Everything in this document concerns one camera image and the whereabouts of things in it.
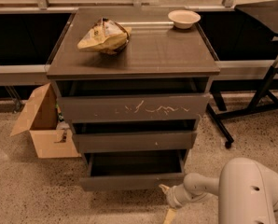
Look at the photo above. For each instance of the grey middle drawer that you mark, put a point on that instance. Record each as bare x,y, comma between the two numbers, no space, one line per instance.
134,135

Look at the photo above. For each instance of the open cardboard box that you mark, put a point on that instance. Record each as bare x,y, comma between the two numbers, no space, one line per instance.
40,118

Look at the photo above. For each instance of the grey bottom drawer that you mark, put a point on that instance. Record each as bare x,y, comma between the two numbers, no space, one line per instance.
133,170

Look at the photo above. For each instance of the scratched grey top drawer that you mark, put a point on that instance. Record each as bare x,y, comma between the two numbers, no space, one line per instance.
131,99

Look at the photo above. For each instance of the metal window rail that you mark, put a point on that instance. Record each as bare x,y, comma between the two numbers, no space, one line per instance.
20,75

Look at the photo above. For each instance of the dark grey drawer cabinet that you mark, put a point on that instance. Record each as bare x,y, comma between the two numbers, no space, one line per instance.
156,50

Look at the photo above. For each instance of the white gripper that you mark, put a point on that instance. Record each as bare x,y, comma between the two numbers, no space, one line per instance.
172,198

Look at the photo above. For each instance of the yellow crumpled chip bag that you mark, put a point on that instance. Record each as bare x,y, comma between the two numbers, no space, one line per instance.
105,36

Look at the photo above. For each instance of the white paper bowl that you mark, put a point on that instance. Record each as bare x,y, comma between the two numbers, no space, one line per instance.
183,19

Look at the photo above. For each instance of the green bottle in box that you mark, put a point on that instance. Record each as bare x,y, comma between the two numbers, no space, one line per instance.
59,113

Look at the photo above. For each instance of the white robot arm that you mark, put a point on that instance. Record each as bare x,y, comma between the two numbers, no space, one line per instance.
247,193

